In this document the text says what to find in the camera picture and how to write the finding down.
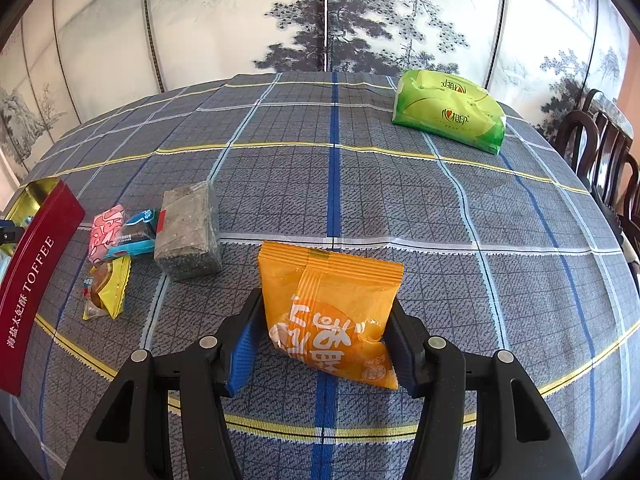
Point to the small yellow snack packet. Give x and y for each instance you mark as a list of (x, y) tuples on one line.
[(110, 285)]

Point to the green tissue pack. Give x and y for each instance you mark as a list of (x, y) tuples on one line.
[(450, 110)]

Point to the grey sesame bar packet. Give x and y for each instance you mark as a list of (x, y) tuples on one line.
[(187, 230)]

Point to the small teal snack packet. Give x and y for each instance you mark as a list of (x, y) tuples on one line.
[(142, 222)]

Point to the blue twist-wrapped candy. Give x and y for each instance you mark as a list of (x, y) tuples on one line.
[(130, 248)]

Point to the plaid grey tablecloth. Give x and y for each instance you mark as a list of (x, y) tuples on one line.
[(400, 200)]

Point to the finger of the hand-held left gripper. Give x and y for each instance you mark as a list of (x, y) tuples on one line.
[(10, 234)]

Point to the pink patterned snack packet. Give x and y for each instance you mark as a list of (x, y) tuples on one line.
[(105, 230)]

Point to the red and gold tin box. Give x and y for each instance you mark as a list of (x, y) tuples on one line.
[(35, 280)]

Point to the dark wooden chair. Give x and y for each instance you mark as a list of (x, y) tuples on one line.
[(627, 195), (590, 140)]

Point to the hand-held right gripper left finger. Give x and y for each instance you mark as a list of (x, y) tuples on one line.
[(245, 355)]

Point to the painted folding screen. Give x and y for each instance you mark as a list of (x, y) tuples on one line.
[(200, 10)]

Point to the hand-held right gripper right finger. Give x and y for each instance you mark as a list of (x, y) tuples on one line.
[(406, 360)]

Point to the orange snack packet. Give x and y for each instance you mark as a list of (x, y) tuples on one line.
[(330, 310)]

